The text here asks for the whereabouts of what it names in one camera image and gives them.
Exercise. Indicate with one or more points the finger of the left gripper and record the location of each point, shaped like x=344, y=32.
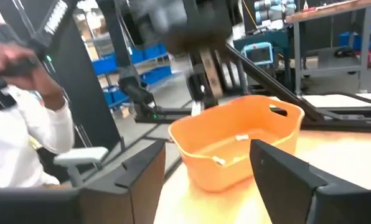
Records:
x=196, y=88
x=212, y=77

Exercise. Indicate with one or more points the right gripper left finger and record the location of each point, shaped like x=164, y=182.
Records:
x=64, y=207

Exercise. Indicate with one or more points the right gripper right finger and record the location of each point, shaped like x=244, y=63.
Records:
x=313, y=205

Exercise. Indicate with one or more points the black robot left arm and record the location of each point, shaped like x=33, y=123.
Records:
x=132, y=87

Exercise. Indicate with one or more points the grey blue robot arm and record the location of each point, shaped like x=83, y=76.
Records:
x=272, y=7

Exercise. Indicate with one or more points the teal framed tablet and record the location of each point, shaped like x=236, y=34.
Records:
x=258, y=53

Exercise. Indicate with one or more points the grey chair armrest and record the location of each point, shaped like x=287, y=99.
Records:
x=79, y=155

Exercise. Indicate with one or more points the person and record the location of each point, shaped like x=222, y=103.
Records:
x=17, y=140

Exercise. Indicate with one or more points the orange plastic tray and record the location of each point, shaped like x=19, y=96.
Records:
x=210, y=174

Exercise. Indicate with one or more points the blue storage bin rack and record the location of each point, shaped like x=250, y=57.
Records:
x=104, y=63

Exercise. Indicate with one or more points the black upright panel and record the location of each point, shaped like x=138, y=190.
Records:
x=79, y=93

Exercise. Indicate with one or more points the wooden metal-leg table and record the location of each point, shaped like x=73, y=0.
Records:
x=328, y=7

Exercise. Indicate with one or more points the blue storage box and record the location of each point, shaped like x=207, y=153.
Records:
x=359, y=37

